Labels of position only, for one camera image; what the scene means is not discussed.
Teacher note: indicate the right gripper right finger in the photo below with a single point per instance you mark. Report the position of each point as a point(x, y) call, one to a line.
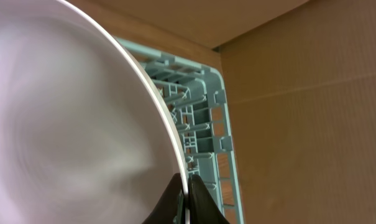
point(203, 209)

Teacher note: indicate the large white plate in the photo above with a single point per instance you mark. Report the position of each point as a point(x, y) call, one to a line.
point(85, 136)

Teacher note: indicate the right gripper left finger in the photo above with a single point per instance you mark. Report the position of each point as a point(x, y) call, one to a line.
point(169, 208)

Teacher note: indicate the cardboard panel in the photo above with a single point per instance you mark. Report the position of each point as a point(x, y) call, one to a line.
point(301, 84)

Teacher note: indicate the grey dishwasher rack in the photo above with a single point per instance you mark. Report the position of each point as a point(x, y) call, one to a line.
point(196, 98)

